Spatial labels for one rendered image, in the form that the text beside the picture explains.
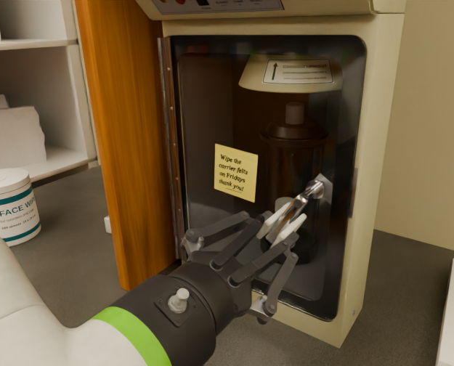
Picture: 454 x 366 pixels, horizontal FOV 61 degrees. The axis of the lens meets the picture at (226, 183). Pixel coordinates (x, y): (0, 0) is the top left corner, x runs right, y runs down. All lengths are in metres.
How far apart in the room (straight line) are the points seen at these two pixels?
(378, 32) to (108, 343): 0.40
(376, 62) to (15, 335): 0.42
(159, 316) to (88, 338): 0.05
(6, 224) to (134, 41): 0.53
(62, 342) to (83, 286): 0.51
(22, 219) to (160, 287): 0.69
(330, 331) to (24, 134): 1.29
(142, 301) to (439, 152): 0.74
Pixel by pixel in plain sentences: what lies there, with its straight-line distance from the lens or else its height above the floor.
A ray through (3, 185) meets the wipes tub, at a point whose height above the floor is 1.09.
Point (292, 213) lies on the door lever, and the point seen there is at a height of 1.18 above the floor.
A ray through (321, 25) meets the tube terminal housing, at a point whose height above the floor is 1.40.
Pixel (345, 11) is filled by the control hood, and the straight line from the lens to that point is 0.45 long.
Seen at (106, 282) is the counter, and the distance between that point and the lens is 0.81.
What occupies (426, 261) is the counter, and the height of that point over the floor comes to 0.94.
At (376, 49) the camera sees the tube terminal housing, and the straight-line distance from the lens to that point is 0.47.
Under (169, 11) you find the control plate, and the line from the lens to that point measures 0.57.
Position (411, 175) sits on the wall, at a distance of 0.95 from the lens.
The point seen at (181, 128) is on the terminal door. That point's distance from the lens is 0.62.
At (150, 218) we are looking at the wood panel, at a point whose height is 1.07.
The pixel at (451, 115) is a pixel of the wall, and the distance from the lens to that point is 0.91.
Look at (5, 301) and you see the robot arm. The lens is 0.31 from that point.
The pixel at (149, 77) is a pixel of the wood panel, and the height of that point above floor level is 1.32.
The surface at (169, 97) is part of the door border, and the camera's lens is 0.63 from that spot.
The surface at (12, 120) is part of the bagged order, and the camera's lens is 1.60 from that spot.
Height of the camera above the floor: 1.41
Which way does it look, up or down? 23 degrees down
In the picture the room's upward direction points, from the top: 1 degrees counter-clockwise
